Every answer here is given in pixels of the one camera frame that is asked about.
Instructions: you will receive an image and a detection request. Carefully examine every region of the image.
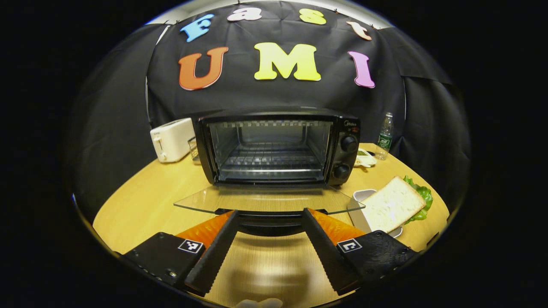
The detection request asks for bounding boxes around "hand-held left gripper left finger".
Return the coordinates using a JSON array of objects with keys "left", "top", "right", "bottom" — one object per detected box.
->
[{"left": 122, "top": 210, "right": 239, "bottom": 296}]

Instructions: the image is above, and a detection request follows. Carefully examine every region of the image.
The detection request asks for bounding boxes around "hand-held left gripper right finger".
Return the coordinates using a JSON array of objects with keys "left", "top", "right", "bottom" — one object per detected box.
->
[{"left": 302, "top": 208, "right": 419, "bottom": 296}]

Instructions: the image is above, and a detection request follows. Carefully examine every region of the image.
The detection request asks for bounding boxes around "lettuce sandwich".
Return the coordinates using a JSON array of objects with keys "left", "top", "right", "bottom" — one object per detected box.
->
[{"left": 361, "top": 175, "right": 434, "bottom": 234}]

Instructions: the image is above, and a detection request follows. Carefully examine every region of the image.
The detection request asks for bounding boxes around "black electric oven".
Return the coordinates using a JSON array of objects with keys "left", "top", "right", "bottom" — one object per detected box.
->
[{"left": 173, "top": 106, "right": 366, "bottom": 237}]

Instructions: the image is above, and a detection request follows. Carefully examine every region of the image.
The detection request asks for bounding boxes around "small white plastic tray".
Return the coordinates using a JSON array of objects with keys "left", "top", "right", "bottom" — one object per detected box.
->
[{"left": 348, "top": 189, "right": 404, "bottom": 239}]

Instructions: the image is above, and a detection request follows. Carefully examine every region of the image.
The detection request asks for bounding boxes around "white divided dish with beans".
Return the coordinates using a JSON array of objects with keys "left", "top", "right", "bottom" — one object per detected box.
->
[{"left": 354, "top": 148, "right": 377, "bottom": 168}]

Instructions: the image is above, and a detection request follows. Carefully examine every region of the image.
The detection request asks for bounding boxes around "white toaster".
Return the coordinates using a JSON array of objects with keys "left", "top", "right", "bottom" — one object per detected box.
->
[{"left": 150, "top": 118, "right": 196, "bottom": 163}]

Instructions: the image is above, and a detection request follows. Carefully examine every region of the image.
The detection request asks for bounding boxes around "clear water bottle green label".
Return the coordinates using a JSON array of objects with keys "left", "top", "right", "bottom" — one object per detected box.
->
[{"left": 376, "top": 112, "right": 394, "bottom": 161}]

